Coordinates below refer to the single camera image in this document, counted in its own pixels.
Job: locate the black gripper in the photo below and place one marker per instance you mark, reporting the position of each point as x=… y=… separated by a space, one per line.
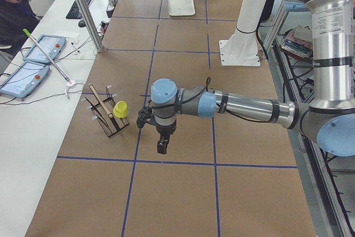
x=164 y=130

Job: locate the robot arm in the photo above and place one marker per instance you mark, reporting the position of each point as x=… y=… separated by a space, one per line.
x=328 y=119

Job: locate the yellow plastic cup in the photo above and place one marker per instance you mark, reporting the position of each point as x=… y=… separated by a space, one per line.
x=120 y=109

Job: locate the cream plastic tray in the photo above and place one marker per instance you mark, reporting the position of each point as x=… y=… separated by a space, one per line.
x=181 y=8

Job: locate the metal cup on desk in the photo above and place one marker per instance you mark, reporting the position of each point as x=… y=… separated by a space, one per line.
x=112 y=3

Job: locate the wooden dowel rod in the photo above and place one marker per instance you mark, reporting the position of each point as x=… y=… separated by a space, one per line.
x=94 y=91

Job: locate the brown paper table cover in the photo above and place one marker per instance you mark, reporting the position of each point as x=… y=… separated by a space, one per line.
x=220 y=177

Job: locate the black computer mouse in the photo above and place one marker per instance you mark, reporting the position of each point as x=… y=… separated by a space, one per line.
x=81 y=24

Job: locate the far blue teach pendant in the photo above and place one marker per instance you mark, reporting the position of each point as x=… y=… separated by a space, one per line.
x=52 y=45

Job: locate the blue teach pendant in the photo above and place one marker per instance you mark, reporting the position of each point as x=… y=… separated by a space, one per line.
x=52 y=45
x=25 y=79

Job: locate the near blue teach pendant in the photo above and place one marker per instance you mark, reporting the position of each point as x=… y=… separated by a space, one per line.
x=25 y=79

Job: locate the stack of books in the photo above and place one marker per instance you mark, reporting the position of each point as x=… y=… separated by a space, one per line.
x=298 y=41

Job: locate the metal rod green tip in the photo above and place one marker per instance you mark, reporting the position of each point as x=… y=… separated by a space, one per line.
x=47 y=56

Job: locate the seated person in black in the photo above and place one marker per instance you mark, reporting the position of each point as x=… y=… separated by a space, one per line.
x=16 y=15

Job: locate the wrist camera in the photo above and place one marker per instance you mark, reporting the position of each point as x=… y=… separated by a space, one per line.
x=145 y=116

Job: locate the black wire cup rack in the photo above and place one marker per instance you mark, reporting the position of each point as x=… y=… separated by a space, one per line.
x=110 y=126

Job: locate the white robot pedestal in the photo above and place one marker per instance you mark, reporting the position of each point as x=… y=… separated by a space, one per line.
x=241 y=49

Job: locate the aluminium frame post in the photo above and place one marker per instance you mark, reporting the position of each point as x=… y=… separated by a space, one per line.
x=90 y=25

